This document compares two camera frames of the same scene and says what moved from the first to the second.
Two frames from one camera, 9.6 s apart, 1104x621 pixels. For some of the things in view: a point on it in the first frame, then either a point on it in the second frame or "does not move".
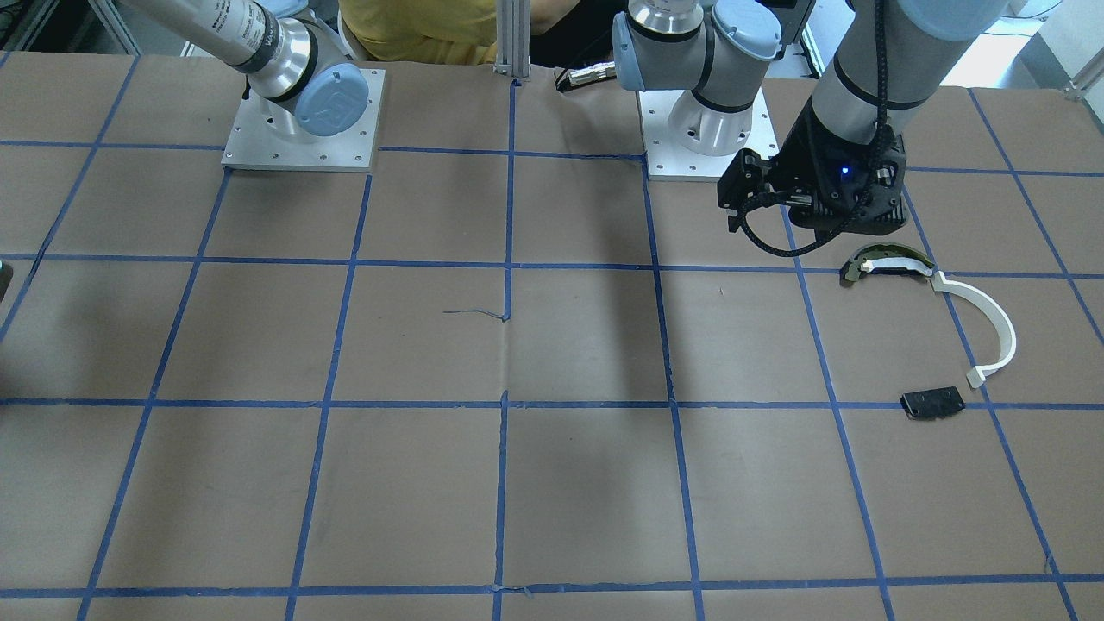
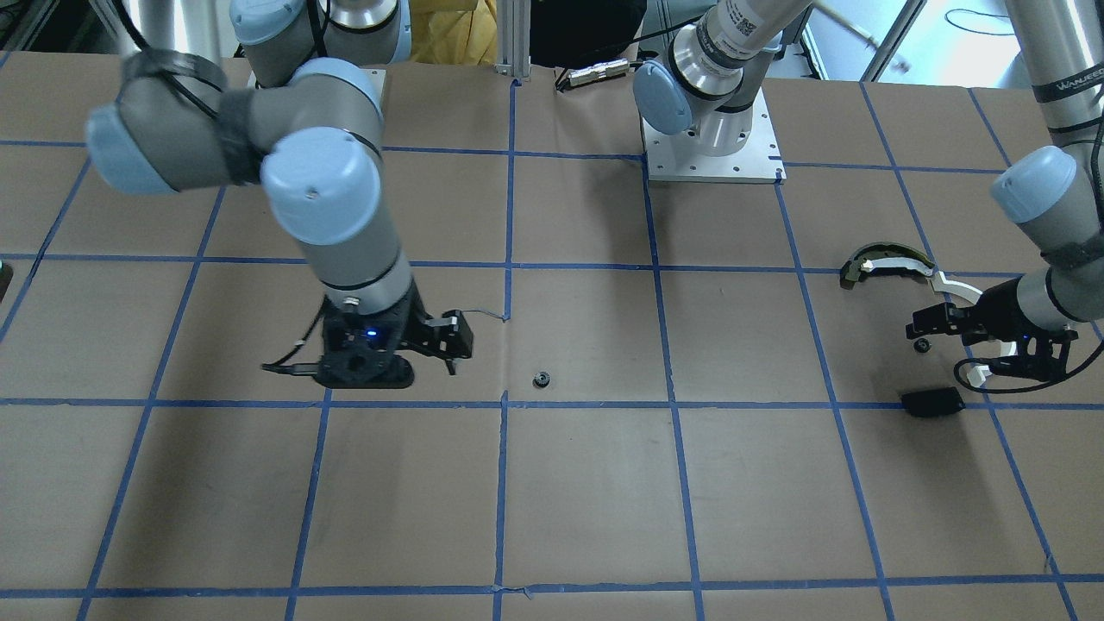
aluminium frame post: x=513 y=38 does not move
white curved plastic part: x=978 y=373 does not move
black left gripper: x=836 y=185 -> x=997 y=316
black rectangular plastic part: x=932 y=403 does not move
